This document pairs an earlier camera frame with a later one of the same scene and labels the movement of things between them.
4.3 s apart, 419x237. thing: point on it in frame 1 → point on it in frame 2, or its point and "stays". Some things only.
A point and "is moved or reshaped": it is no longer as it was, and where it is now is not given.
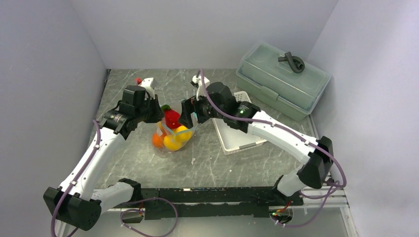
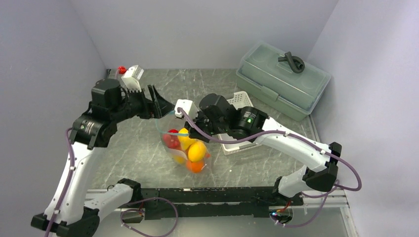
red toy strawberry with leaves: x=172 y=116 → x=171 y=141
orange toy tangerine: x=157 y=140 → x=194 y=167
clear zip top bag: x=166 y=140 is moved or reshaped
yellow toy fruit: x=171 y=141 → x=196 y=151
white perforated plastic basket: x=231 y=138 stays
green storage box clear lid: x=259 y=72 stays
